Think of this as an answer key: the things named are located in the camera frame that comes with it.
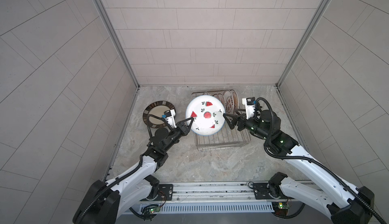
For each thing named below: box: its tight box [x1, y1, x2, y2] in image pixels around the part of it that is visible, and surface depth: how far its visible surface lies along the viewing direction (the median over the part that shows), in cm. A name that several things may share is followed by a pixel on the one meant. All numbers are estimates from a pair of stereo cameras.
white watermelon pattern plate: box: [185, 94, 226, 136], surface depth 75 cm
